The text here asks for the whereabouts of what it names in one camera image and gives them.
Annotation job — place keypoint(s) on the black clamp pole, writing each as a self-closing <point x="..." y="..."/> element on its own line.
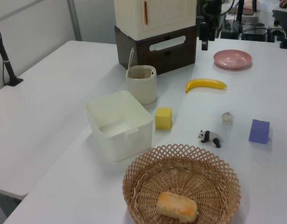
<point x="8" y="67"/>

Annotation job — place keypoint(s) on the woven wicker basket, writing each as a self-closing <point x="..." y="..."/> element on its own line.
<point x="180" y="168"/>

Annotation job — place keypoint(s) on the beige small trash can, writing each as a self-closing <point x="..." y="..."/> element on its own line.
<point x="143" y="91"/>

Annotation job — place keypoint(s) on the purple foam cube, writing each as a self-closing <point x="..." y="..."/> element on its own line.
<point x="258" y="133"/>

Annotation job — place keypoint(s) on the yellow toy banana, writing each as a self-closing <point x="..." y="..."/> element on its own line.
<point x="206" y="83"/>

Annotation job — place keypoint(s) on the pink plastic plate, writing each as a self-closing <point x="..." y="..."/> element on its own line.
<point x="232" y="59"/>

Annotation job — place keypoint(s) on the dark wood drawer box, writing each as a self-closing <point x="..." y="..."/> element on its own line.
<point x="166" y="56"/>

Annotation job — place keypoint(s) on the yellow foam cube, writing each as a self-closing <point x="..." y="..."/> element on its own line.
<point x="163" y="119"/>

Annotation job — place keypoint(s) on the toy bread loaf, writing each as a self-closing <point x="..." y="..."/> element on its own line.
<point x="177" y="206"/>

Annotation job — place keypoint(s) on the black desk stand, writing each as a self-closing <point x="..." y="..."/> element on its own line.
<point x="286" y="40"/>

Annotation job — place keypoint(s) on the black keyboard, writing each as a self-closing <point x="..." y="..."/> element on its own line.
<point x="283" y="19"/>

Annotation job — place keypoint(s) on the toy panda figurine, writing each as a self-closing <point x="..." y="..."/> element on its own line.
<point x="209" y="136"/>

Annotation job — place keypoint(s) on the cream open plastic bin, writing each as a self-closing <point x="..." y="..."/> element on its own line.
<point x="131" y="142"/>

